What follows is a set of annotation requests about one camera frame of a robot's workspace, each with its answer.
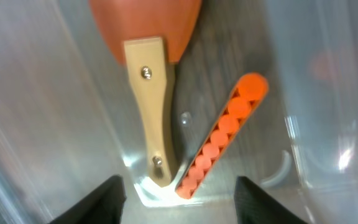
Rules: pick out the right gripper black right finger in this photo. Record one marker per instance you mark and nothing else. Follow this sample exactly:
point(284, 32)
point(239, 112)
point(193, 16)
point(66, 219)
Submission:
point(255, 206)

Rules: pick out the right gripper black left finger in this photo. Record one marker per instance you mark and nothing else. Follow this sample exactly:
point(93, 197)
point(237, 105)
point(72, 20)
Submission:
point(104, 205)

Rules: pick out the clear plastic container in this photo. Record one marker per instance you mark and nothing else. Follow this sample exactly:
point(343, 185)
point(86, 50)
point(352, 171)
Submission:
point(69, 120)

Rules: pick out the orange scraper with wooden handle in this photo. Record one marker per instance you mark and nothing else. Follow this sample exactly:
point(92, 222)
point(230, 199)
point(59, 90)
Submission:
point(149, 37)

